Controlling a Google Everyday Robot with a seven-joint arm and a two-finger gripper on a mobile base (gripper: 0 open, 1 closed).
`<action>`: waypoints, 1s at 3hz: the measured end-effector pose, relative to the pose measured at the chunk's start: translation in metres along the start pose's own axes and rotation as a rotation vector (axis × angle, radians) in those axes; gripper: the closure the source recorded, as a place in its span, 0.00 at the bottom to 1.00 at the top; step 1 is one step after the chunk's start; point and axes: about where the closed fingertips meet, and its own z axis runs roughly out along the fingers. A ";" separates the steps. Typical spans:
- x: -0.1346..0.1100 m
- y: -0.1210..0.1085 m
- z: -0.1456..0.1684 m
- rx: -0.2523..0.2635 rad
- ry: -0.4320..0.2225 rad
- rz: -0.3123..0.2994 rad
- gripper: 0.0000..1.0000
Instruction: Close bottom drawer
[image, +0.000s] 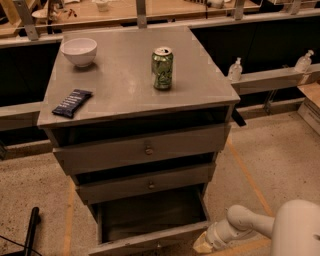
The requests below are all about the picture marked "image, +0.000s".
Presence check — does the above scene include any clear pump bottle left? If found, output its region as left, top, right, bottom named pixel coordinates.
left=228, top=57, right=243, bottom=81

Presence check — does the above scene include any dark blue snack bar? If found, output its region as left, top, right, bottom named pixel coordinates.
left=52, top=89, right=92, bottom=118

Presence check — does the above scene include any black pole on floor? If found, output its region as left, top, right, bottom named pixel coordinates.
left=3, top=206, right=42, bottom=256

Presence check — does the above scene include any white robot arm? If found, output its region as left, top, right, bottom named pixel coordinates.
left=193, top=200, right=320, bottom=256

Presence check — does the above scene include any clear pump bottle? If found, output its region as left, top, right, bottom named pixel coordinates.
left=294, top=50, right=314, bottom=73
left=228, top=57, right=243, bottom=81

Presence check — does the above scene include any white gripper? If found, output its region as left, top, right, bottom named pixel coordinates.
left=193, top=221, right=229, bottom=254

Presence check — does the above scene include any grey drawer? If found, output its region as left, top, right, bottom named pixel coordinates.
left=89, top=186, right=210, bottom=256
left=76, top=163, right=216, bottom=205
left=53, top=124, right=231, bottom=175

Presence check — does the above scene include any green soda can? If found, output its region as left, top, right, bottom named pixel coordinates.
left=151, top=46, right=174, bottom=90

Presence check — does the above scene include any clear pump bottle right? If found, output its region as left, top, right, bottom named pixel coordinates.
left=294, top=50, right=314, bottom=73

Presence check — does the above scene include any grey wooden drawer cabinet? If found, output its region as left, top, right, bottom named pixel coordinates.
left=37, top=25, right=241, bottom=256

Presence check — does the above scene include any grey metal railing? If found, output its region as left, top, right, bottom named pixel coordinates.
left=0, top=8, right=320, bottom=132

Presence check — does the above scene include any white ceramic bowl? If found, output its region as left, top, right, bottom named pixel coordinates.
left=60, top=38, right=97, bottom=67

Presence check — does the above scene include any cardboard box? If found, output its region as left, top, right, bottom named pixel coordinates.
left=298, top=80, right=320, bottom=135

